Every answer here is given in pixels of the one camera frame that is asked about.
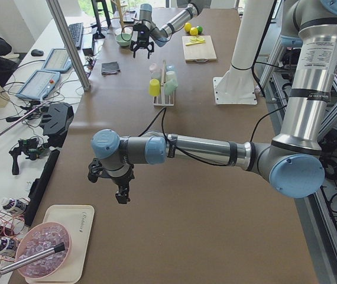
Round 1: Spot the grey folded cloth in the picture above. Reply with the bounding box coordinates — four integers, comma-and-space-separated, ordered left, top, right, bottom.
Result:
101, 62, 120, 75

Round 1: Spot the wooden cutting board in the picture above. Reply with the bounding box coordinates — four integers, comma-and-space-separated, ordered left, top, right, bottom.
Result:
182, 35, 217, 63

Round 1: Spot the grey cup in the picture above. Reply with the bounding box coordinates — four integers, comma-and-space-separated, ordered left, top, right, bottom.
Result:
150, 72, 161, 82

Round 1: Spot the light blue cup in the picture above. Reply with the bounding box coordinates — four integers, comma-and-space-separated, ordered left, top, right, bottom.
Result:
166, 64, 176, 72

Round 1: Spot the yellow cup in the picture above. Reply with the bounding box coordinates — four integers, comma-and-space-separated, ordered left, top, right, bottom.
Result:
148, 79, 160, 97

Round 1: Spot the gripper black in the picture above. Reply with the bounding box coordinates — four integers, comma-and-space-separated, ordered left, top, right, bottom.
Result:
130, 22, 154, 59
88, 158, 135, 204

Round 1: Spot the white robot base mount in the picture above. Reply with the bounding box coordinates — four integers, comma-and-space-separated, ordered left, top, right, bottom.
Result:
213, 1, 280, 105

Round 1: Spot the beige tray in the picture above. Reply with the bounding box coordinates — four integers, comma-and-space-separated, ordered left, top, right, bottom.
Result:
17, 205, 95, 283

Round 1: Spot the blue teach pendant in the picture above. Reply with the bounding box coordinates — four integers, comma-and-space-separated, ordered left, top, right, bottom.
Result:
41, 49, 72, 73
15, 70, 61, 101

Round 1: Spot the white cup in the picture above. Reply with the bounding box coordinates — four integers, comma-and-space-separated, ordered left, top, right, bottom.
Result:
166, 70, 177, 83

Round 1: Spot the pink bowl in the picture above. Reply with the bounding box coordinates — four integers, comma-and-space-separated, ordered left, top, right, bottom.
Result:
14, 222, 72, 279

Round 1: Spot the aluminium frame post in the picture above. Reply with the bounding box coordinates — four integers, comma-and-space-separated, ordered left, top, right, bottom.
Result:
46, 0, 91, 92

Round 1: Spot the green bowl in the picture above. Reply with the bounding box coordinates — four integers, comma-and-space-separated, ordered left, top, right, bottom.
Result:
115, 33, 132, 48

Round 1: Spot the white wire cup rack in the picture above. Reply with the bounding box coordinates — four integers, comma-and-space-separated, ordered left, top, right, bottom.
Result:
153, 60, 175, 107

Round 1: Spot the black keyboard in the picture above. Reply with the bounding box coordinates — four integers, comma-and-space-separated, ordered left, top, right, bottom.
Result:
68, 22, 83, 50

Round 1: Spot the yellow plastic knife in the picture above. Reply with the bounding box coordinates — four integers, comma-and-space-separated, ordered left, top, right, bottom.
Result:
185, 41, 205, 46

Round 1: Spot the green cup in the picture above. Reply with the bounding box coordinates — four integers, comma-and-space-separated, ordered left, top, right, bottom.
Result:
164, 79, 178, 96

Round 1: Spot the whole lemon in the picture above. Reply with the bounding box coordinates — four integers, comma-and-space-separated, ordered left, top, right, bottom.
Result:
184, 22, 192, 33
189, 27, 199, 36

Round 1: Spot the wooden mug tree stand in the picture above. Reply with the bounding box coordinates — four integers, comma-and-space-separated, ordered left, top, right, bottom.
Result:
111, 0, 134, 27

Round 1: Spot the pink cup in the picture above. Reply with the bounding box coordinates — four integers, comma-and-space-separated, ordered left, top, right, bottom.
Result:
149, 63, 160, 73

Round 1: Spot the green lime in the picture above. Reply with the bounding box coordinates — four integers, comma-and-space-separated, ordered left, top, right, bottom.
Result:
196, 25, 203, 34

